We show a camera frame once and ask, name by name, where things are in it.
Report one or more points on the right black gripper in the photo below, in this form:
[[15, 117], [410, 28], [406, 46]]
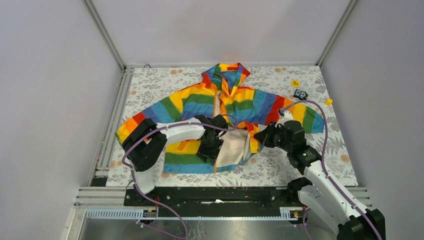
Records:
[[263, 135]]

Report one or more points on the yellow round token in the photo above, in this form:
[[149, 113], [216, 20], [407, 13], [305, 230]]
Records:
[[295, 83]]

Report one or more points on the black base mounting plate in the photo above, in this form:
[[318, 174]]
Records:
[[177, 199]]

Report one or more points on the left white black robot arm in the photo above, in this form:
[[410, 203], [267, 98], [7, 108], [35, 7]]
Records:
[[144, 145]]

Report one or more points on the perforated aluminium rail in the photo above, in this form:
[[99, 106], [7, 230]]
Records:
[[209, 214]]

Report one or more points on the small yellow cube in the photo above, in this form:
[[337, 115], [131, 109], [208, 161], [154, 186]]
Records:
[[328, 102]]

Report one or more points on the floral patterned table mat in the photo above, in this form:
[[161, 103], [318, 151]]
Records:
[[270, 167]]

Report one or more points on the rainbow striped hooded jacket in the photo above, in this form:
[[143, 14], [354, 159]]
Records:
[[221, 91]]

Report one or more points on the small black printed card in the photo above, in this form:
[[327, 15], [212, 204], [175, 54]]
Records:
[[300, 95]]

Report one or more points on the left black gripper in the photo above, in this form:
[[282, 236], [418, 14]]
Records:
[[212, 154]]

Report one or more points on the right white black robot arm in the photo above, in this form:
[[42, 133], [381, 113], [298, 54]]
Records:
[[346, 216]]

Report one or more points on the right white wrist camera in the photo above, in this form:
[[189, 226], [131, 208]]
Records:
[[284, 116]]

